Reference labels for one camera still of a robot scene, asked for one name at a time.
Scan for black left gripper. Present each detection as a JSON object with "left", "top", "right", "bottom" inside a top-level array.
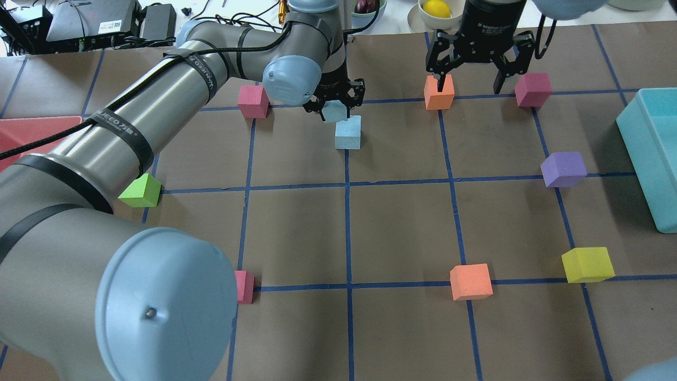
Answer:
[{"left": 304, "top": 60, "right": 366, "bottom": 123}]

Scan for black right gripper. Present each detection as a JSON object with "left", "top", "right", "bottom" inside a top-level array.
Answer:
[{"left": 426, "top": 1, "right": 535, "bottom": 94}]

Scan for light blue block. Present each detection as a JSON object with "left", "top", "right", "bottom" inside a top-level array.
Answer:
[
  {"left": 320, "top": 101, "right": 349, "bottom": 123},
  {"left": 334, "top": 115, "right": 362, "bottom": 150}
]

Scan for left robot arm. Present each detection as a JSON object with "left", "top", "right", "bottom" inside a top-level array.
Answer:
[{"left": 1, "top": 1, "right": 346, "bottom": 380}]

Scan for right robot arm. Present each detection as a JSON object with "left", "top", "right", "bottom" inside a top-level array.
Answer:
[{"left": 425, "top": 1, "right": 608, "bottom": 94}]

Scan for orange block, far right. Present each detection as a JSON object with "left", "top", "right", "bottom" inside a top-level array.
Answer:
[{"left": 424, "top": 74, "right": 455, "bottom": 111}]

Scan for orange block,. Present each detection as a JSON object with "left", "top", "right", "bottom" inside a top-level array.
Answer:
[
  {"left": 450, "top": 264, "right": 493, "bottom": 301},
  {"left": 424, "top": 74, "right": 455, "bottom": 111}
]

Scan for pink block, far right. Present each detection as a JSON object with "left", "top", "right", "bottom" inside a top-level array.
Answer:
[{"left": 514, "top": 72, "right": 552, "bottom": 108}]

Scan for pink block,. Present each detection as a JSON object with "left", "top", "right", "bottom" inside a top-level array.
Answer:
[
  {"left": 234, "top": 270, "right": 255, "bottom": 305},
  {"left": 514, "top": 72, "right": 552, "bottom": 108},
  {"left": 237, "top": 85, "right": 269, "bottom": 119}
]

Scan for white bowl with lemon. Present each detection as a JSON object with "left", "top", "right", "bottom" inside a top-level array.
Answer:
[{"left": 408, "top": 1, "right": 465, "bottom": 32}]

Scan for blue bowl with fruit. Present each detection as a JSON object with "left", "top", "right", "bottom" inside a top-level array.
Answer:
[{"left": 349, "top": 1, "right": 387, "bottom": 29}]

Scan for pink block, far left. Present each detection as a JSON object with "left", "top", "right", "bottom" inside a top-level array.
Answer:
[{"left": 237, "top": 85, "right": 269, "bottom": 119}]

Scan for purple block, right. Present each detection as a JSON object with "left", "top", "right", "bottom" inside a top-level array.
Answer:
[{"left": 540, "top": 151, "right": 588, "bottom": 188}]

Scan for teal plastic tray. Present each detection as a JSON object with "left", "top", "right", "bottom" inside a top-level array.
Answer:
[{"left": 616, "top": 87, "right": 676, "bottom": 233}]

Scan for black power adapter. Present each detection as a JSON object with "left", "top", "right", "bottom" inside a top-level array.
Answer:
[{"left": 139, "top": 3, "right": 176, "bottom": 41}]

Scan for pink block, near left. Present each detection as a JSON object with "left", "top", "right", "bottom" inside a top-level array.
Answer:
[{"left": 234, "top": 270, "right": 255, "bottom": 305}]

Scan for orange block, near right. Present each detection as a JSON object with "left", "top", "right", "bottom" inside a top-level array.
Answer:
[{"left": 450, "top": 264, "right": 493, "bottom": 301}]

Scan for green foam block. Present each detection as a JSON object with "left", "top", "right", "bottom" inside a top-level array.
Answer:
[{"left": 118, "top": 173, "right": 162, "bottom": 208}]

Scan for yellow foam block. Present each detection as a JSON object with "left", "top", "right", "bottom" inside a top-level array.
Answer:
[{"left": 561, "top": 248, "right": 616, "bottom": 284}]

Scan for pink plastic tray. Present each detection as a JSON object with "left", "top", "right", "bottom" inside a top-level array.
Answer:
[{"left": 1, "top": 116, "right": 83, "bottom": 152}]

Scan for orange screwdriver handle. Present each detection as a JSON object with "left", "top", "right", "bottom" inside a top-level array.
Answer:
[{"left": 278, "top": 0, "right": 289, "bottom": 25}]

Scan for black arm cable, left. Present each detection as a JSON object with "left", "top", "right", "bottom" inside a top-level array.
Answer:
[{"left": 0, "top": 21, "right": 297, "bottom": 162}]

